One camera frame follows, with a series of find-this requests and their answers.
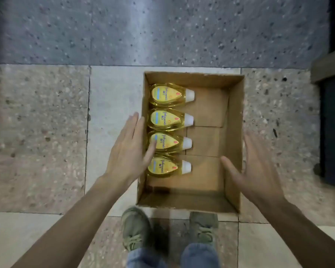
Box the person's right olive sneaker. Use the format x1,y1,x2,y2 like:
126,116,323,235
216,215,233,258
189,211,219,246

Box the person's right forearm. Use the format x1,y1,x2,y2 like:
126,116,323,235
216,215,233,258
254,197,335,268

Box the brown wooden board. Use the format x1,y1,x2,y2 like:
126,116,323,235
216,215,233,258
310,47,335,84

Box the person's left olive sneaker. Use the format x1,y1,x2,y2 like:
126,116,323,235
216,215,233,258
121,206,154,252

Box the blue jeans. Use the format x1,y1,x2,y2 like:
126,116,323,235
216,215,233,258
126,243,221,268

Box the person's left hand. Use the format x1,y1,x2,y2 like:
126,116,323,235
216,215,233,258
104,112,157,188

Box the open brown cardboard box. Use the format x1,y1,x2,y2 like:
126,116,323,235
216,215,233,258
136,71,245,214

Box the person's olive sneaker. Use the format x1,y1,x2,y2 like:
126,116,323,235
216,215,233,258
189,211,219,246
121,206,154,252

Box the yellow bottle with white cap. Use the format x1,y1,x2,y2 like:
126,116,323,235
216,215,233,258
149,83,195,107
148,108,194,131
148,131,193,154
147,154,192,178

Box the person's left forearm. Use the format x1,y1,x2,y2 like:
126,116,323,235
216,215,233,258
11,175,123,268

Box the person's right hand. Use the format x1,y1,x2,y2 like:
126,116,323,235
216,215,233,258
220,131,286,205

